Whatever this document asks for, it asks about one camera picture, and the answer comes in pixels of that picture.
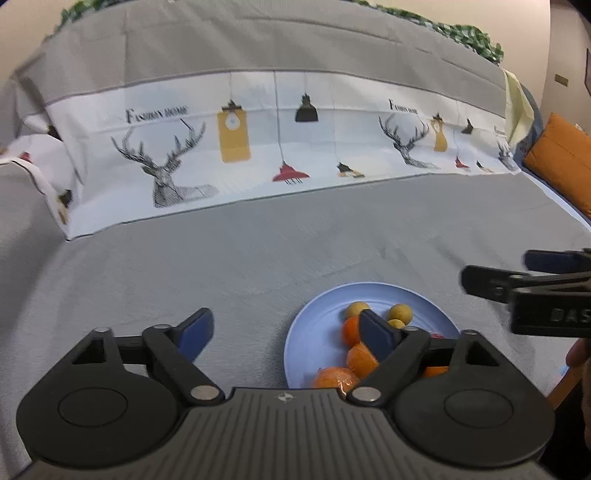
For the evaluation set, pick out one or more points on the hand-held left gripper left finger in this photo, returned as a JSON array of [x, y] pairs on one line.
[[198, 330]]

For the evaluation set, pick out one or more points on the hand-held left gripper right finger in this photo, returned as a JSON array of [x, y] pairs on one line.
[[376, 333]]

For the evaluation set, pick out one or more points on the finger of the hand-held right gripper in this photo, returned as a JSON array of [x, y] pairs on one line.
[[554, 261], [490, 281]]

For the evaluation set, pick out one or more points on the small yellow-green fruit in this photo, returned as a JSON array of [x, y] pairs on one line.
[[357, 308], [395, 324], [400, 312]]

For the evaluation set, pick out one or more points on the small mandarin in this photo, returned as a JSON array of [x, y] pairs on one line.
[[435, 371], [351, 331], [361, 361]]

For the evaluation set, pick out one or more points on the light blue plate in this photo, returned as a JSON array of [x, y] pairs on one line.
[[318, 323]]

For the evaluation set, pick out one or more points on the plastic-wrapped large orange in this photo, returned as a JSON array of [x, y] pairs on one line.
[[333, 378]]

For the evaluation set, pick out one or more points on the person's right hand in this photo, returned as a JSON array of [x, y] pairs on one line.
[[580, 354]]

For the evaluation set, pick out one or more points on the wooden furniture edge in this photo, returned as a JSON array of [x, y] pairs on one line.
[[565, 388]]

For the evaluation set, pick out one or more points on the grey printed sofa cover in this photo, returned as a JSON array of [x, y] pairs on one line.
[[231, 258]]

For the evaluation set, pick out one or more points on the orange cushion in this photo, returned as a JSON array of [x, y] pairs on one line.
[[558, 161]]

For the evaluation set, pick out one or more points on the pale yellow cloth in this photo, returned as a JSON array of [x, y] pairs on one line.
[[516, 108]]

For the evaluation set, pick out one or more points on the green checked cloth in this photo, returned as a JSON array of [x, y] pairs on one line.
[[471, 39]]

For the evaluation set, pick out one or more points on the wall switch plate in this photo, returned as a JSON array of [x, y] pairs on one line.
[[561, 79]]

